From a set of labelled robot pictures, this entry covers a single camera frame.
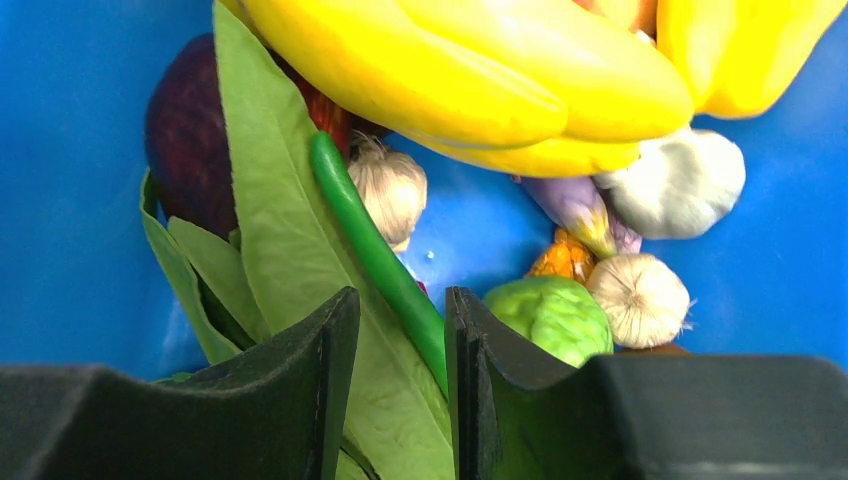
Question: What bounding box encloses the white garlic bulb toy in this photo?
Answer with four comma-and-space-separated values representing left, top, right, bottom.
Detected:
348, 131, 428, 253
586, 253, 693, 349

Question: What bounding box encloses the peach apple toy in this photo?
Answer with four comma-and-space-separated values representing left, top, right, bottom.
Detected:
574, 0, 657, 37

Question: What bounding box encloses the green bean pod toy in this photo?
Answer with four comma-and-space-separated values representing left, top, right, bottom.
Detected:
309, 131, 449, 396

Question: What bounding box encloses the yellow banana bunch toy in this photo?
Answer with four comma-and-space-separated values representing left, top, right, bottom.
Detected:
232, 1, 693, 177

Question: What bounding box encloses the white mushroom toy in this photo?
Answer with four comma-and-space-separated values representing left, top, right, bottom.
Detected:
594, 128, 746, 240

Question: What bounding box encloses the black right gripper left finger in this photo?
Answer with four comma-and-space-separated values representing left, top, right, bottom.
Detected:
1, 287, 360, 479

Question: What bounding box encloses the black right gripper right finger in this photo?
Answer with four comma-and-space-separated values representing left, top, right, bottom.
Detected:
445, 287, 847, 479

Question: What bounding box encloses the blue plastic bin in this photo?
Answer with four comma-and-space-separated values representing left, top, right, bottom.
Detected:
1, 1, 847, 380

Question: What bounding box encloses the yellow bell pepper toy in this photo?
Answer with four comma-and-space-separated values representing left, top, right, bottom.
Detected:
656, 0, 847, 119

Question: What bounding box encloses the green leaf vegetable toy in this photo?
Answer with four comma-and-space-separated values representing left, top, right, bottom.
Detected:
140, 2, 455, 479

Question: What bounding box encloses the purple eggplant toy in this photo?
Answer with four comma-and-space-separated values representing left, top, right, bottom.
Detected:
516, 176, 642, 259

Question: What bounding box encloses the green custard apple toy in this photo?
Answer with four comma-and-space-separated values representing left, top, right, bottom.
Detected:
483, 275, 614, 368

